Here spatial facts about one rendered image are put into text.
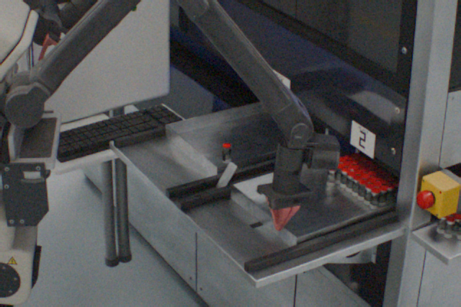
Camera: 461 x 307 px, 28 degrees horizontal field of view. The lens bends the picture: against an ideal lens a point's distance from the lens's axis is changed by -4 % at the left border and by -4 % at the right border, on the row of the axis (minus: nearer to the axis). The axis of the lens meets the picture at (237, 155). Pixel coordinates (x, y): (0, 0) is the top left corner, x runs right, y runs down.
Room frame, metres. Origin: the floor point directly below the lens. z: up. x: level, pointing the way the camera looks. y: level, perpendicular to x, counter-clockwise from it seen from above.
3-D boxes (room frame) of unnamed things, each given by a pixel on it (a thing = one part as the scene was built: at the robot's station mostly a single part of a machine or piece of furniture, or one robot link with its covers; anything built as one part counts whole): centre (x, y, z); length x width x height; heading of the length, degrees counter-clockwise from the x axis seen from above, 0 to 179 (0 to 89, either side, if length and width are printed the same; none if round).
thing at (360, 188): (1.93, -0.27, 0.90); 0.18 x 0.02 x 0.05; 33
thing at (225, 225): (2.00, -0.06, 0.87); 0.70 x 0.48 x 0.02; 32
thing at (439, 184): (1.74, -0.44, 0.99); 0.08 x 0.07 x 0.07; 122
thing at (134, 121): (2.35, 0.34, 0.82); 0.40 x 0.14 x 0.02; 125
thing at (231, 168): (1.92, 0.06, 0.91); 0.14 x 0.03 x 0.06; 123
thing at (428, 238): (1.75, -0.49, 0.87); 0.14 x 0.13 x 0.02; 122
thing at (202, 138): (2.18, -0.03, 0.90); 0.34 x 0.26 x 0.04; 122
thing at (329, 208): (1.89, -0.20, 0.90); 0.34 x 0.26 x 0.04; 123
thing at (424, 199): (1.72, -0.41, 0.99); 0.04 x 0.04 x 0.04; 32
